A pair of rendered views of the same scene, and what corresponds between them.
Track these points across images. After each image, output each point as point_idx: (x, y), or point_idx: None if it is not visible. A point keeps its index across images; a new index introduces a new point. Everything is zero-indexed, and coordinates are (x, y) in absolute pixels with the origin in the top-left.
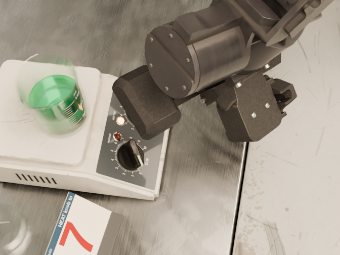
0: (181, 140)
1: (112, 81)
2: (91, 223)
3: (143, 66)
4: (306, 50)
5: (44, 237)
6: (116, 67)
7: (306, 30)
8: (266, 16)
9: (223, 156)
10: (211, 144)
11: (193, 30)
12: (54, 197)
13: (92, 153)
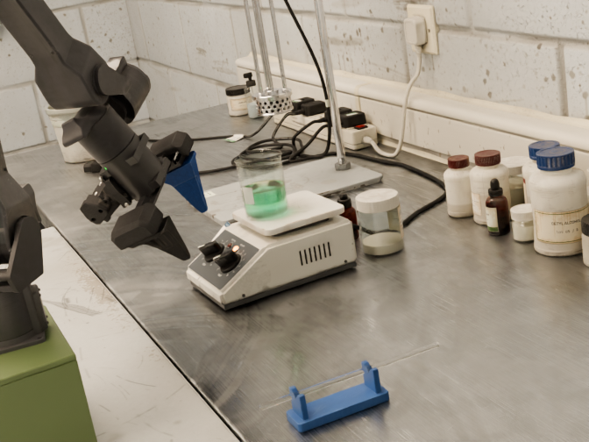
0: (200, 307)
1: (260, 246)
2: None
3: (180, 145)
4: (130, 383)
5: None
6: (300, 304)
7: (140, 393)
8: None
9: (158, 317)
10: (173, 316)
11: (110, 58)
12: None
13: (235, 230)
